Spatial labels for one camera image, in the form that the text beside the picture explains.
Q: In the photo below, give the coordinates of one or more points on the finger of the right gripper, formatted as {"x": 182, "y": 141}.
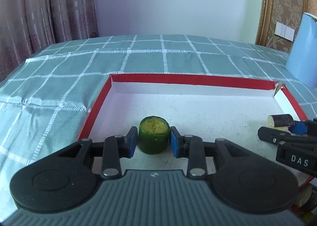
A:
{"x": 275, "y": 136}
{"x": 308, "y": 127}

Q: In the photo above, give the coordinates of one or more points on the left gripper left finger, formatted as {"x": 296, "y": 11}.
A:
{"x": 71, "y": 176}

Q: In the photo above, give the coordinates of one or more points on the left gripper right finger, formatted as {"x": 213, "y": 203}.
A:
{"x": 238, "y": 177}

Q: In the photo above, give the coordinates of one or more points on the dark sugarcane piece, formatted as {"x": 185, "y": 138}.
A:
{"x": 306, "y": 198}
{"x": 280, "y": 122}

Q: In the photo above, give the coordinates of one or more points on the green cucumber piece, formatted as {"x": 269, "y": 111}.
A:
{"x": 154, "y": 135}

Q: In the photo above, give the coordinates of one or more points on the red shallow cardboard box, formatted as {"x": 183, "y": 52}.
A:
{"x": 155, "y": 186}

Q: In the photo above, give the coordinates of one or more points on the light blue kettle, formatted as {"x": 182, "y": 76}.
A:
{"x": 302, "y": 61}

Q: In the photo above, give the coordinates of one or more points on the checked teal tablecloth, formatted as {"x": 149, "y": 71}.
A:
{"x": 46, "y": 99}

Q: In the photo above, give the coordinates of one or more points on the pink patterned curtain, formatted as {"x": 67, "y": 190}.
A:
{"x": 28, "y": 26}

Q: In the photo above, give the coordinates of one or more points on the white wall switch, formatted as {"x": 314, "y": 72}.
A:
{"x": 284, "y": 31}

